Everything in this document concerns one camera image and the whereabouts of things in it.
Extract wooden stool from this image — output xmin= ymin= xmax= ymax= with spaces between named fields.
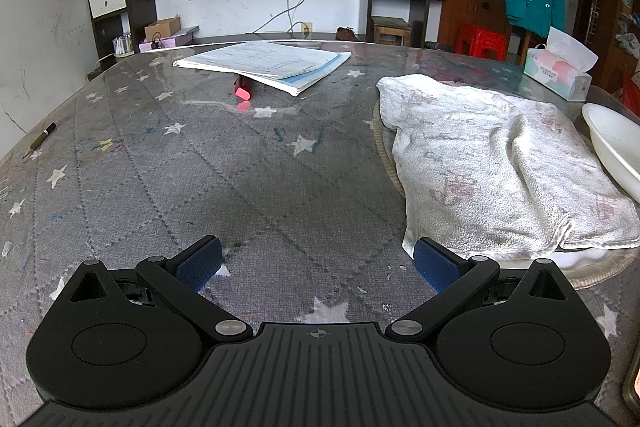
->
xmin=372 ymin=18 xmax=412 ymax=48

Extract cardboard box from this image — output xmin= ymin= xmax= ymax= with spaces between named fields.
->
xmin=144 ymin=17 xmax=182 ymax=42

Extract pencil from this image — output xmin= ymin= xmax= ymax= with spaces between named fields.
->
xmin=22 ymin=123 xmax=57 ymax=158

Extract wooden bookcase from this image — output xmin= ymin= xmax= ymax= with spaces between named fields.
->
xmin=600 ymin=0 xmax=640 ymax=92

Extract purple box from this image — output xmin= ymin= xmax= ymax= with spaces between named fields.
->
xmin=138 ymin=27 xmax=200 ymax=54

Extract tissue box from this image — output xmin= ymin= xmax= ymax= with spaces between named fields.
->
xmin=522 ymin=27 xmax=599 ymax=102

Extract red plastic stool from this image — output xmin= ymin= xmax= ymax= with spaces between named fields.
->
xmin=455 ymin=24 xmax=508 ymax=62

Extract white plate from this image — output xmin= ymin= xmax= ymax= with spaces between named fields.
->
xmin=581 ymin=103 xmax=640 ymax=202

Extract brown wooden counter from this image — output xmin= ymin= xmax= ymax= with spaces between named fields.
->
xmin=437 ymin=0 xmax=526 ymax=52

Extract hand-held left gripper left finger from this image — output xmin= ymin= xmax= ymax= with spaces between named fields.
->
xmin=70 ymin=234 xmax=253 ymax=343

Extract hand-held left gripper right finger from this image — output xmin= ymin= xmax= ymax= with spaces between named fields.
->
xmin=385 ymin=237 xmax=571 ymax=340

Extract red marker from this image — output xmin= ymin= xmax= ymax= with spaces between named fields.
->
xmin=234 ymin=76 xmax=256 ymax=102

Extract white patterned towel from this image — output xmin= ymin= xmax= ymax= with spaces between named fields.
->
xmin=376 ymin=74 xmax=640 ymax=260

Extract paper booklet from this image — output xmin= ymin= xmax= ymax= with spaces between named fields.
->
xmin=172 ymin=41 xmax=352 ymax=98

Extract dark television bench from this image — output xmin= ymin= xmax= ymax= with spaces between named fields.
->
xmin=90 ymin=32 xmax=373 ymax=78

